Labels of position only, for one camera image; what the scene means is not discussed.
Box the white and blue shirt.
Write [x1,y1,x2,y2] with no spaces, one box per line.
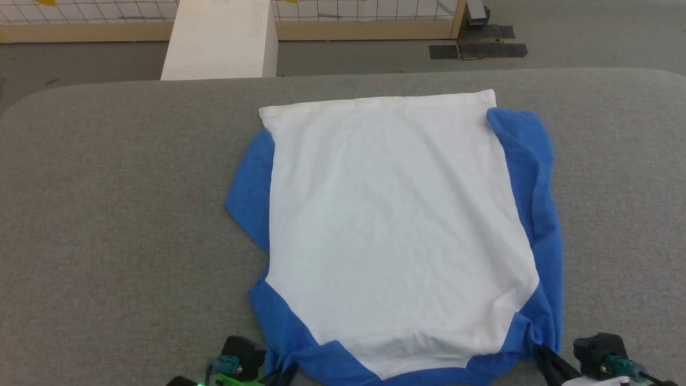
[224,90,564,386]

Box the large black floor tape patch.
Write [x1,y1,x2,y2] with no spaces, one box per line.
[457,25,529,60]

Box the grey fabric sofa cushion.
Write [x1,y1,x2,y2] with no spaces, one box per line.
[0,68,686,386]

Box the teal connector left camera cable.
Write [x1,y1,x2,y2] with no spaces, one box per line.
[206,355,242,376]

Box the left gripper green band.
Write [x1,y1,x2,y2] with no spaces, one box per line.
[214,336,297,386]

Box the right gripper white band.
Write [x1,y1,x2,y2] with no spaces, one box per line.
[534,332,631,386]

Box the white rectangular box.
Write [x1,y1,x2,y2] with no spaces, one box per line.
[161,0,279,81]

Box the partition caster foot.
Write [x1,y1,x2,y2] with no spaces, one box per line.
[465,0,491,27]

